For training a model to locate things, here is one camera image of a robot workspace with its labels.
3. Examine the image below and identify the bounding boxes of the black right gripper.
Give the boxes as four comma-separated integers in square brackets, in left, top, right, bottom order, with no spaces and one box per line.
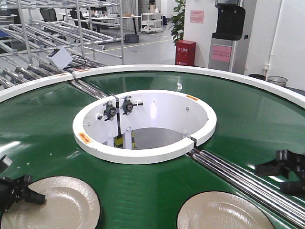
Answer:
[254,149,305,197]

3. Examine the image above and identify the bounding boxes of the steel conveyor rollers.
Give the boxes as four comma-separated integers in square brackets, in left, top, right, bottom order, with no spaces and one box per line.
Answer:
[187,148,305,229]

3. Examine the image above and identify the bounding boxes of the white rolling cart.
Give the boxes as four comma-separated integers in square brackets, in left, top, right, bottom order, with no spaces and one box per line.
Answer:
[140,13,163,33]

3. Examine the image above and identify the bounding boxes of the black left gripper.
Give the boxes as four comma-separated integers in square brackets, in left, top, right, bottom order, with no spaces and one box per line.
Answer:
[0,155,46,213]

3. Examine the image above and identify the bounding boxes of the black grey water dispenser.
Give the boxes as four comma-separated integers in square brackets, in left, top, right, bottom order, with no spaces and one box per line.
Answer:
[208,0,245,72]

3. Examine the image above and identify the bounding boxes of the white box on rack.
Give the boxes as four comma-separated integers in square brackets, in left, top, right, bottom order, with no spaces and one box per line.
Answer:
[46,47,73,70]

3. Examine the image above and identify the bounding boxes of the white inner conveyor ring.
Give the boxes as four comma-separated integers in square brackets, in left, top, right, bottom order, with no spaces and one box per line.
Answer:
[72,89,217,165]

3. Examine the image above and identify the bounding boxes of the mesh waste bin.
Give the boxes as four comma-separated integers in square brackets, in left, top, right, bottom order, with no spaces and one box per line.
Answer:
[267,76,288,87]

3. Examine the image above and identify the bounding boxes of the pink wall notice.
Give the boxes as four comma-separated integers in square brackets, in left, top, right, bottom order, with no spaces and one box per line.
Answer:
[190,10,204,24]

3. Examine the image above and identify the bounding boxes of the white outer conveyor rim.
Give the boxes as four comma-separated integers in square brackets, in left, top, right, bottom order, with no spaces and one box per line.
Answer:
[0,64,305,110]

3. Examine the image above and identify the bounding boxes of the green potted plant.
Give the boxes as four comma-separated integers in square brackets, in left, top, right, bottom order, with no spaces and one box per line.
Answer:
[171,0,186,43]

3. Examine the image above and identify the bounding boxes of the right dark bearing block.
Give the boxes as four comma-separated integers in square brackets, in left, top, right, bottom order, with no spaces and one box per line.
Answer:
[122,96,143,115]

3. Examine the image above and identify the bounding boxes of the metal roller rack shelving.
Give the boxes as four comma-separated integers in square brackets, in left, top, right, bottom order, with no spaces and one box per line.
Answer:
[0,0,123,89]

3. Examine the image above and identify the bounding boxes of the beige plate black rim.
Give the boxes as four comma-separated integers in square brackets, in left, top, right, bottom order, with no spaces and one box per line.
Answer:
[177,191,273,229]
[0,176,101,229]

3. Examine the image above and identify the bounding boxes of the dark bearing block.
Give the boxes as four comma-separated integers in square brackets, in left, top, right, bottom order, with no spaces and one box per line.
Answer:
[103,101,117,121]
[122,96,143,115]

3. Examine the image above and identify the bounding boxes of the red fire extinguisher cabinet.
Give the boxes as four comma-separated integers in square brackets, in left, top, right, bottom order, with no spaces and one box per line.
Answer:
[175,40,196,66]

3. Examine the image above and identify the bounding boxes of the black storage crate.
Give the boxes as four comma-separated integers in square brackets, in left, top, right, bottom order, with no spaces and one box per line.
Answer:
[124,34,139,43]

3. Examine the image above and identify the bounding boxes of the left dark bearing block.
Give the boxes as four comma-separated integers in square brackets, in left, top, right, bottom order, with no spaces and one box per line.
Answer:
[103,101,117,121]

